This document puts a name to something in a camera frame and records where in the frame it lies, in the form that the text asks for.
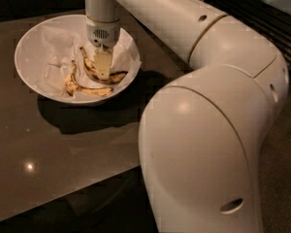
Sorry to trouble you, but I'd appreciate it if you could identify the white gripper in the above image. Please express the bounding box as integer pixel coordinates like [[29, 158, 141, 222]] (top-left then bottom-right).
[[85, 17, 120, 81]]

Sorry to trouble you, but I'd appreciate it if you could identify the spotted banana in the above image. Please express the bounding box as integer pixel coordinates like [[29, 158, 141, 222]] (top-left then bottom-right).
[[64, 60, 113, 97], [80, 47, 127, 84]]

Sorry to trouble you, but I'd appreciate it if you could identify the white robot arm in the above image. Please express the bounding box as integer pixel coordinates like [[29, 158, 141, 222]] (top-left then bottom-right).
[[85, 0, 289, 233]]

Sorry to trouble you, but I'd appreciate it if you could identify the white ceramic bowl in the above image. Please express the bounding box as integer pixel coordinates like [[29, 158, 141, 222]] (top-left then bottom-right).
[[14, 14, 142, 107]]

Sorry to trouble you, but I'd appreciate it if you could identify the white paper liner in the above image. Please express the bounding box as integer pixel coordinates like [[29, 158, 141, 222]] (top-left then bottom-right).
[[37, 26, 141, 104]]

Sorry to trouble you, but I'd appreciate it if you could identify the dark slatted radiator grille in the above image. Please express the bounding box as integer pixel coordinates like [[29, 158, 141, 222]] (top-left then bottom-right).
[[205, 0, 291, 71]]

